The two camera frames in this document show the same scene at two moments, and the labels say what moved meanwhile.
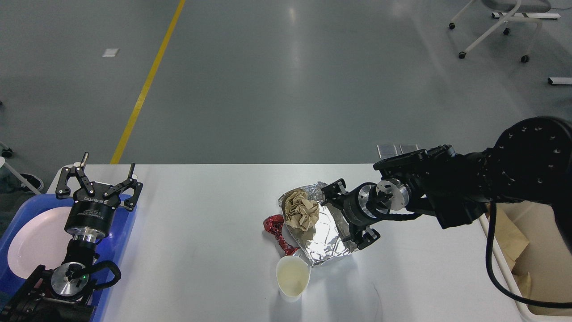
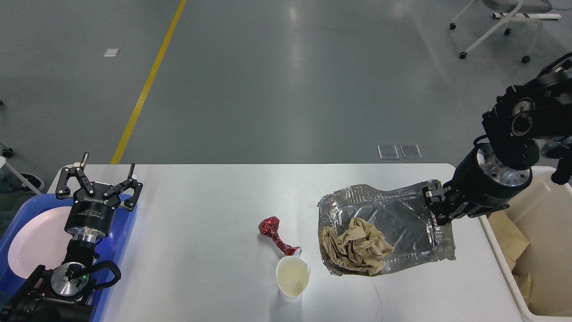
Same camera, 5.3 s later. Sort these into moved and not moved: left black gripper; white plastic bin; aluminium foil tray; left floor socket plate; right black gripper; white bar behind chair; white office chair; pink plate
Moved: right black gripper; aluminium foil tray
Not moved: white bar behind chair; pink plate; left black gripper; white office chair; white plastic bin; left floor socket plate
